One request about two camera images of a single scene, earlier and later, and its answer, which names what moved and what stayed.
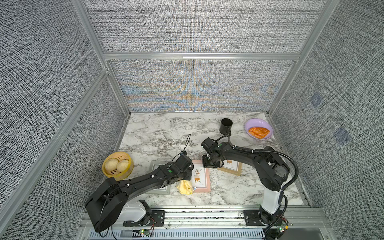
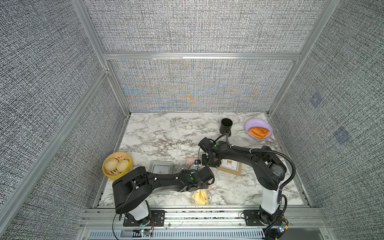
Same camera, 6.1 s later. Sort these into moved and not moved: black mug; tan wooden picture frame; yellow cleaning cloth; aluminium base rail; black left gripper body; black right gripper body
Moved: yellow cleaning cloth; black left gripper body
Not moved: black right gripper body; tan wooden picture frame; black mug; aluminium base rail
